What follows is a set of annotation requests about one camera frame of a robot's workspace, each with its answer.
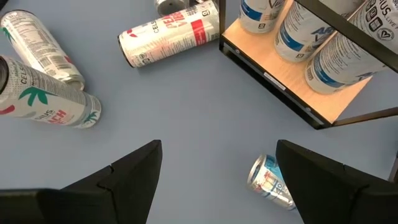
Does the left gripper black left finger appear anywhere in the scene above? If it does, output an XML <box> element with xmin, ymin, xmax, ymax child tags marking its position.
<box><xmin>60</xmin><ymin>139</ymin><xmax>163</xmax><ymax>224</ymax></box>

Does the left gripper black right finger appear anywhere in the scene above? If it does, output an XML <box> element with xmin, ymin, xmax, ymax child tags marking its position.
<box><xmin>275</xmin><ymin>139</ymin><xmax>369</xmax><ymax>224</ymax></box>

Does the blue silver Red Bull can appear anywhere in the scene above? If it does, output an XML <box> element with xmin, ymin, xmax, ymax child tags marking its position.
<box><xmin>247</xmin><ymin>154</ymin><xmax>296</xmax><ymax>212</ymax></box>

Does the wooden shelf black metal frame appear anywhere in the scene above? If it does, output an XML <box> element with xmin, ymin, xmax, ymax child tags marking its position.
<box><xmin>218</xmin><ymin>0</ymin><xmax>398</xmax><ymax>131</ymax></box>

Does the white Celsius Peach Vibe can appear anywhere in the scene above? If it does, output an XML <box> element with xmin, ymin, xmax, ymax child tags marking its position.
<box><xmin>117</xmin><ymin>0</ymin><xmax>220</xmax><ymax>68</ymax></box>
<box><xmin>0</xmin><ymin>55</ymin><xmax>103</xmax><ymax>130</ymax></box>
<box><xmin>0</xmin><ymin>9</ymin><xmax>86</xmax><ymax>91</ymax></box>

